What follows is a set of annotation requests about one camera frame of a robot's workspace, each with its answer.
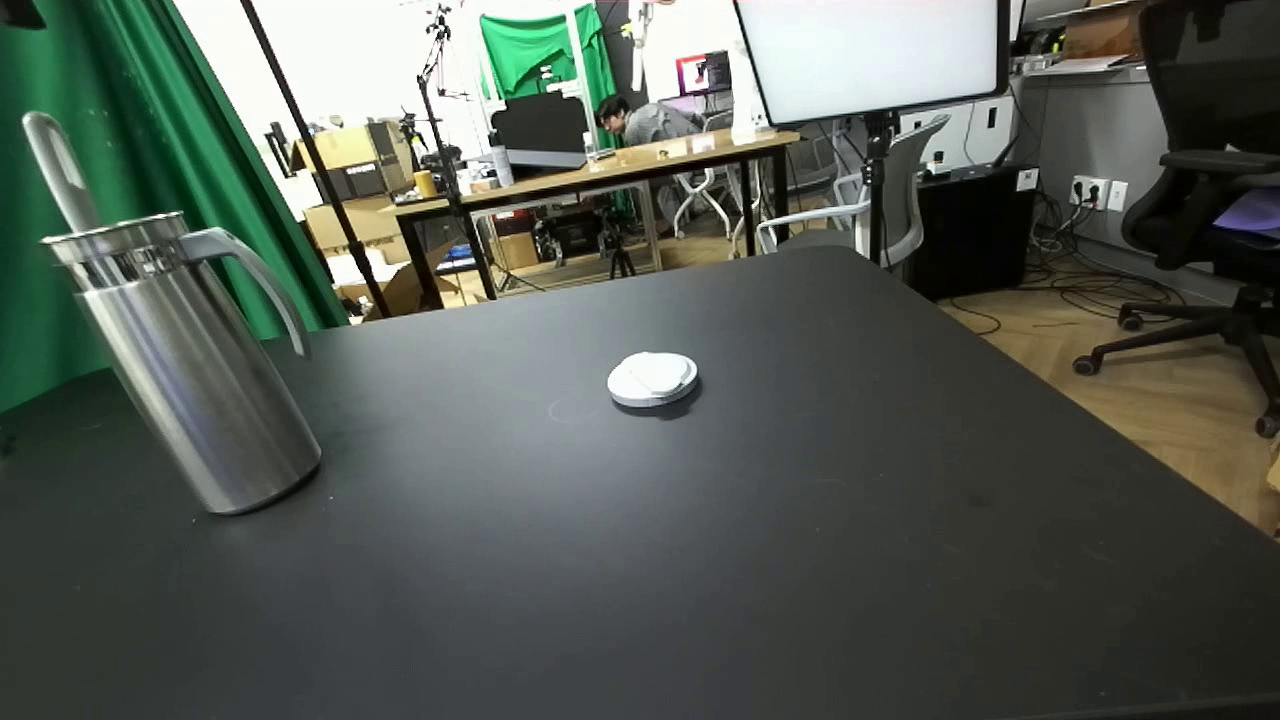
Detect cardboard boxes stack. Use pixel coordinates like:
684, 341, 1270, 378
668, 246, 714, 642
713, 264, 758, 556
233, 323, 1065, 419
294, 114, 417, 204

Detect black office chair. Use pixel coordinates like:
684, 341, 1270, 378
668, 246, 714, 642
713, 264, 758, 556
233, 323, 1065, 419
1070, 0, 1280, 442

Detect black slanted pole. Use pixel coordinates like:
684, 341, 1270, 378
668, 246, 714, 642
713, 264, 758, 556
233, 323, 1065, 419
236, 0, 393, 318

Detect green hanging cloth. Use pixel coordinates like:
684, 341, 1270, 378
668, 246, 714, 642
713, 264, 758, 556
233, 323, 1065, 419
474, 4, 618, 151

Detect white chair under desk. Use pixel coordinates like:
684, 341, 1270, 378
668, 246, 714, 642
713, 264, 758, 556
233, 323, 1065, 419
664, 165, 751, 243

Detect stainless steel flask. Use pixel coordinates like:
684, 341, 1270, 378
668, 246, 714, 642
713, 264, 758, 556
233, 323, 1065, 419
34, 208, 327, 520

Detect green curtain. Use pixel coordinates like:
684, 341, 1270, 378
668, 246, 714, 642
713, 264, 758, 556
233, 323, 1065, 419
0, 0, 350, 416

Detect black display stand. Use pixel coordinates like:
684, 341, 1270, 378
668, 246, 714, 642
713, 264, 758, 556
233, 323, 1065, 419
851, 113, 899, 273

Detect wooden desk black legs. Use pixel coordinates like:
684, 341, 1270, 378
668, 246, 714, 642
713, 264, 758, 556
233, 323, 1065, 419
393, 128, 803, 313

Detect white round lid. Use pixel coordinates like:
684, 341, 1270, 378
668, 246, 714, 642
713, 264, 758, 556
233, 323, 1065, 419
602, 347, 702, 416

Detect small black tripod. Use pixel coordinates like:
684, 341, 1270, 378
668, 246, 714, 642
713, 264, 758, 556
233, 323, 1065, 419
596, 216, 643, 280

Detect black equipment box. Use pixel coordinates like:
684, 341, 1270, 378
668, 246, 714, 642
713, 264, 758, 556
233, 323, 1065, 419
488, 90, 593, 172

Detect seated person grey shirt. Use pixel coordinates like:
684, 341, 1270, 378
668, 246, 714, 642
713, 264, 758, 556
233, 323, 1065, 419
593, 90, 702, 151

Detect monitor with pink screen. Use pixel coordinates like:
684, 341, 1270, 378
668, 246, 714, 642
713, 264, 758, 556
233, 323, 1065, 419
673, 46, 737, 100

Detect black light stand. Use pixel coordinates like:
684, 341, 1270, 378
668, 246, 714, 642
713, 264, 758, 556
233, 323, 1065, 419
412, 0, 499, 303

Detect large white display screen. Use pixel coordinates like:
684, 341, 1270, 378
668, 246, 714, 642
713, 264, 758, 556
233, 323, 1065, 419
727, 0, 1012, 132

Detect purple item on chair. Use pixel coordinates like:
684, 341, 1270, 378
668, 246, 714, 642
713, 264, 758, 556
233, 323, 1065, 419
1210, 184, 1280, 246

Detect grey office chair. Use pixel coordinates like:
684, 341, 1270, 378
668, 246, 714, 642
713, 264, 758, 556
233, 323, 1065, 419
756, 114, 950, 273

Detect white wall outlet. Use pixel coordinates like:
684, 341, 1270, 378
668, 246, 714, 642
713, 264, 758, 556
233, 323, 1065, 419
1068, 172, 1130, 216

